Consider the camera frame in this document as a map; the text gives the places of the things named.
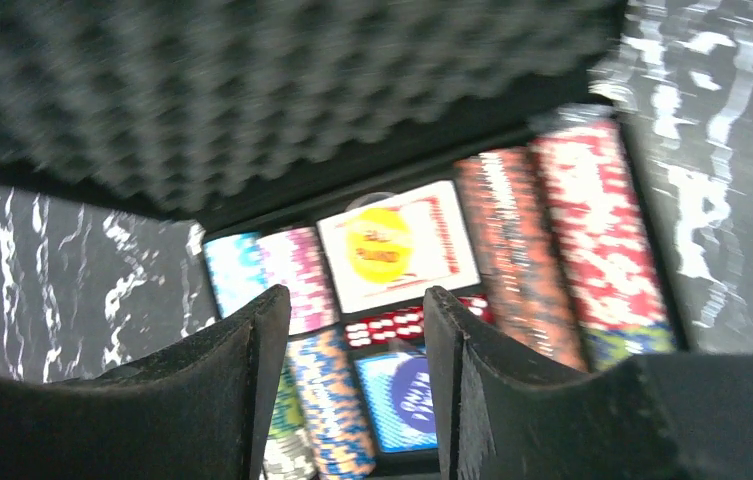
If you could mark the pink chip stack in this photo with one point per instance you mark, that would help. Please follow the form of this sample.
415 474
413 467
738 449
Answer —
293 258

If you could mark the blue card deck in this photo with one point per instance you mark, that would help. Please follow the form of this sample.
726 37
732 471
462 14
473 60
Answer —
393 435

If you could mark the blue small blind button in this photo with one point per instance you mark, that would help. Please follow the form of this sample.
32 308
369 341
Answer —
411 395

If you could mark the clear round dealer button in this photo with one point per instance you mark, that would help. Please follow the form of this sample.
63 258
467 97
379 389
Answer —
368 199

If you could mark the red dice in case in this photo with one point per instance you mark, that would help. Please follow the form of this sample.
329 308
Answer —
403 321

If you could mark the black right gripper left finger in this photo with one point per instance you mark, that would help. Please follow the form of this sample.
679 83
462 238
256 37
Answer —
198 409

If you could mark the green chip stack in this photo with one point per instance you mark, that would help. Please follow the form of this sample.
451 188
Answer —
288 454

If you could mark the red white chip stack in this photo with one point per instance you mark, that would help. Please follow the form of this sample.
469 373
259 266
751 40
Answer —
597 221

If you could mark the red card deck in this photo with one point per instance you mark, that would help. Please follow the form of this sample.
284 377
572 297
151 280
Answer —
442 254

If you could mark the black poker chip case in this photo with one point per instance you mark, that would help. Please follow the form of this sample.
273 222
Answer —
215 110

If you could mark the yellow big blind button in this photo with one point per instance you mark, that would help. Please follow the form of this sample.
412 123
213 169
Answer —
378 245

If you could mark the orange black chip stack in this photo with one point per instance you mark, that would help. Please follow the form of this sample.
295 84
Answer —
515 254

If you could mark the light blue chip stack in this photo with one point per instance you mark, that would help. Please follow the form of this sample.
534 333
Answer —
236 270

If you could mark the blue orange chip stack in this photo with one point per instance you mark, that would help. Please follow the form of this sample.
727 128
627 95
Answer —
334 416

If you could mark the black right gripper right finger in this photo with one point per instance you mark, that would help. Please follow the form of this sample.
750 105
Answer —
504 411

